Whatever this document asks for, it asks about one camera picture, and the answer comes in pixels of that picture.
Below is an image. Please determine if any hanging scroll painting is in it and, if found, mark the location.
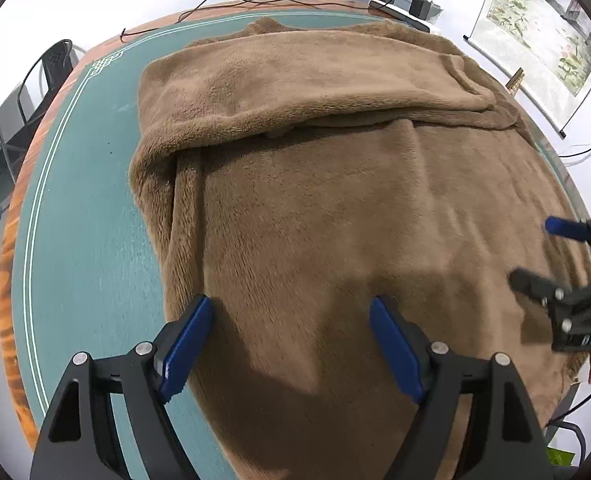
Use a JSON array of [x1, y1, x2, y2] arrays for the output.
[[466, 0, 591, 138]]

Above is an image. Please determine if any black metal chair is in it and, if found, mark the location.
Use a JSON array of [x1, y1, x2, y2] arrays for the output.
[[16, 38, 82, 131]]

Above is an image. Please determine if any green table mat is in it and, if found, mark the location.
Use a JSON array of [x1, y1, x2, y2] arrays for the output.
[[10, 8, 591, 480]]

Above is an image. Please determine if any brown fleece sweater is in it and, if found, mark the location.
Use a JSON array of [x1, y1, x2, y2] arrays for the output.
[[130, 18, 591, 479]]

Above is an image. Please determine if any black power adapter near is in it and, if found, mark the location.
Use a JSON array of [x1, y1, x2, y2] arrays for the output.
[[408, 0, 431, 21]]

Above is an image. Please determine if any white power strip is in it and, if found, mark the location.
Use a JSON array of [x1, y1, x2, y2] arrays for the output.
[[368, 0, 431, 32]]

